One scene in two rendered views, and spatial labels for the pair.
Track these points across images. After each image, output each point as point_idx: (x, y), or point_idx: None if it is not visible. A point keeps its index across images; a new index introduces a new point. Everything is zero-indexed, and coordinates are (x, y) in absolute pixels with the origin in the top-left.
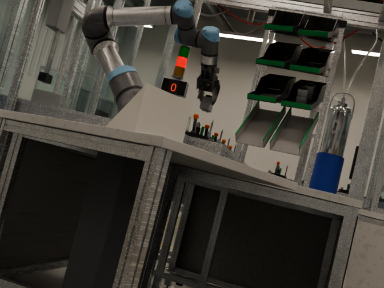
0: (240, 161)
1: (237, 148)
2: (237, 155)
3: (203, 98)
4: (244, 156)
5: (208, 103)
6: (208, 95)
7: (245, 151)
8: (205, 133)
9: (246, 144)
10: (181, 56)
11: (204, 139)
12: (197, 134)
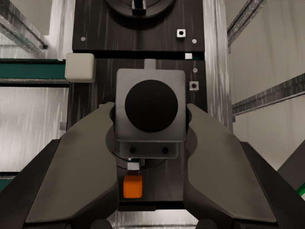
0: (234, 32)
1: (253, 108)
2: (247, 112)
3: (125, 141)
4: (248, 22)
5: (166, 156)
6: (151, 132)
7: (255, 15)
8: (136, 1)
9: (263, 0)
10: None
11: (181, 201)
12: (151, 167)
